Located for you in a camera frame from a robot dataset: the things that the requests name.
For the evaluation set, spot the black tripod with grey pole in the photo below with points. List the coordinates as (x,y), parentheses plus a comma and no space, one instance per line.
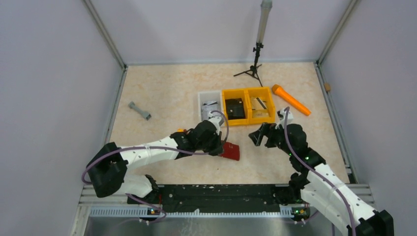
(266,6)

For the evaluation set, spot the small packets in clear bin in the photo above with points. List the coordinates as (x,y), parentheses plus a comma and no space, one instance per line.
(207,107)

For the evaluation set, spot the grey dumbbell shaped part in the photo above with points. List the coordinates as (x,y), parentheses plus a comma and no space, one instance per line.
(146,115)

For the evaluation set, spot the red leather card holder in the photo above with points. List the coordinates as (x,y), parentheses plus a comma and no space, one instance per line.
(231,151)

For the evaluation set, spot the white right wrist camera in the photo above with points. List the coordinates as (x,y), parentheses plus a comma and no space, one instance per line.
(285,115)

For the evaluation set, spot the clear plastic bin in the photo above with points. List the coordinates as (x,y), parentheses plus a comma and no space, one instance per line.
(212,95)

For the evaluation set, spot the black part in bin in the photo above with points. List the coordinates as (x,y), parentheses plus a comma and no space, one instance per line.
(235,108)

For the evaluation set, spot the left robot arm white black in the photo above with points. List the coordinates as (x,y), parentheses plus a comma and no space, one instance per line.
(108,170)

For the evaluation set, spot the orange toy microphone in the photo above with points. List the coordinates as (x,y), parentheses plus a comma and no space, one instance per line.
(279,91)

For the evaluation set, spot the yellow bin with black part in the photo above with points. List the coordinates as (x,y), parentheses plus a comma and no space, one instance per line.
(236,93)

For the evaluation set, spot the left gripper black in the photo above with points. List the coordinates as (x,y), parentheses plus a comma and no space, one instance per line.
(218,148)

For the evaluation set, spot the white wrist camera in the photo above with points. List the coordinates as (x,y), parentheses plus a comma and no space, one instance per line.
(285,115)
(217,118)

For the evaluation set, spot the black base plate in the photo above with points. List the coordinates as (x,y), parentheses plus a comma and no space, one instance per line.
(227,198)

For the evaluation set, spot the yellow bin with clear bag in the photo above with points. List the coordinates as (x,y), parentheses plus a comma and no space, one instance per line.
(261,106)

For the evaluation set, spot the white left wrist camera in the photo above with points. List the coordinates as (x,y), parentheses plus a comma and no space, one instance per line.
(217,118)

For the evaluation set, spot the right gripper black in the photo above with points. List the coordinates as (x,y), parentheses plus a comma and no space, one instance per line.
(266,129)

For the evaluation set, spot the small tan wall knob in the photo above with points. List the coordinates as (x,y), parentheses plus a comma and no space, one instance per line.
(327,87)

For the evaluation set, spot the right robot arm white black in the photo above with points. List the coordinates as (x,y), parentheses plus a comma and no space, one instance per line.
(316,184)

